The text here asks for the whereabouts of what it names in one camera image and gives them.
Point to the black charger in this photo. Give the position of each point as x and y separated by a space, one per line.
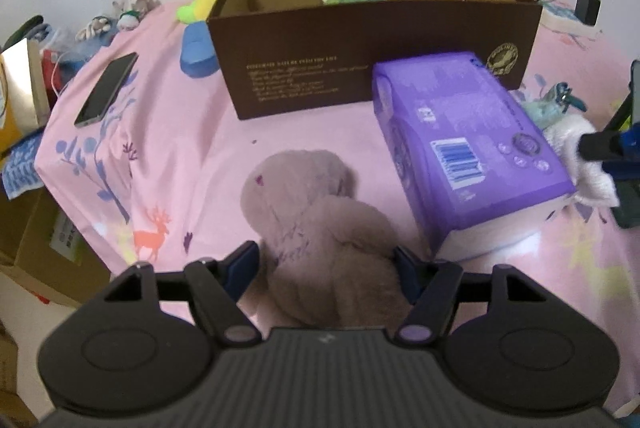
587 7

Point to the purple tissue pack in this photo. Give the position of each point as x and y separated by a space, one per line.
450 118

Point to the grey plush toy green collar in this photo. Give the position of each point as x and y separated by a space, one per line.
137 1

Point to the blue plush toy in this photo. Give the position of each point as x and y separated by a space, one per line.
197 53

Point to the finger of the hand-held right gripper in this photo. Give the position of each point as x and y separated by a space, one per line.
600 146
629 208

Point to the dark green cap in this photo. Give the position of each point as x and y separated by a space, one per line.
25 28

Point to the black smartphone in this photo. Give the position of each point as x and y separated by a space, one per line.
105 91

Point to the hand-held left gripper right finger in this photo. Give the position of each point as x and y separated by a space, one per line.
407 275

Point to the red cloth item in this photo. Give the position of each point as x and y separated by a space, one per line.
50 61

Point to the pink printed bedsheet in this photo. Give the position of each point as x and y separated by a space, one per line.
175 158

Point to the grey white plush toy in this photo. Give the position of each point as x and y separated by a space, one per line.
97 26

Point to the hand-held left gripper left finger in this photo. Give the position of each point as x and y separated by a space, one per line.
241 269

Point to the pale teal plush toy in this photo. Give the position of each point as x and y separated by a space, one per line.
542 108

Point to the beige plush bunny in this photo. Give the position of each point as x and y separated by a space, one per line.
320 233

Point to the blue patterned cloth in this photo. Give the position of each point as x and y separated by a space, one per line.
22 166

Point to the yellow white paper bag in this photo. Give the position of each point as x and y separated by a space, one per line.
20 98

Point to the cardboard box green label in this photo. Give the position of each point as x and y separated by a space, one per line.
40 238

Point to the brown cardboard box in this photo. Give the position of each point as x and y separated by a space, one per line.
350 53

